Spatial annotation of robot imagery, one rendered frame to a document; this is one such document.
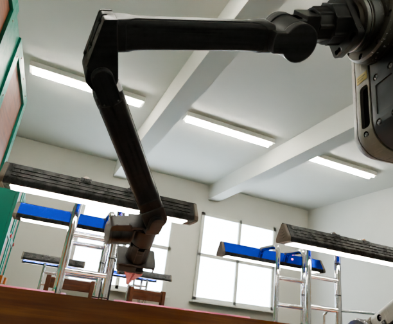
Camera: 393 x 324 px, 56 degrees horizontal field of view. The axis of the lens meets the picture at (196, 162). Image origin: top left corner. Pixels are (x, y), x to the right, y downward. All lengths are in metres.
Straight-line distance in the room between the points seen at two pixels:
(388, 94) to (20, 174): 0.98
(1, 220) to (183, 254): 3.59
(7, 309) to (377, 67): 0.90
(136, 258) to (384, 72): 0.72
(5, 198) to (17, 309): 3.07
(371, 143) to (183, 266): 5.92
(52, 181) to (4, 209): 2.69
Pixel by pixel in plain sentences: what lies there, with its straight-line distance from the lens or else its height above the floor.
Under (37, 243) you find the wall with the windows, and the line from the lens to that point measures 6.20.
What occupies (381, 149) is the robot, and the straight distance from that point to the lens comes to 0.86.
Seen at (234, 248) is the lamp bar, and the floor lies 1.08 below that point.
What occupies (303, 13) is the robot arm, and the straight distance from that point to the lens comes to 0.82.
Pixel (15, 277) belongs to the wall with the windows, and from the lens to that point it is 6.17.
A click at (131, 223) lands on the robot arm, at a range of 0.93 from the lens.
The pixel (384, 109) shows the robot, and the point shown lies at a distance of 0.84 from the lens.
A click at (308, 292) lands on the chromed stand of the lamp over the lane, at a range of 1.68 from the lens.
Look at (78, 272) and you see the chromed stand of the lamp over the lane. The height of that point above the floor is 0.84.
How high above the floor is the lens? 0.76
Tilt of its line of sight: 22 degrees up
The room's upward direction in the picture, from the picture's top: 7 degrees clockwise
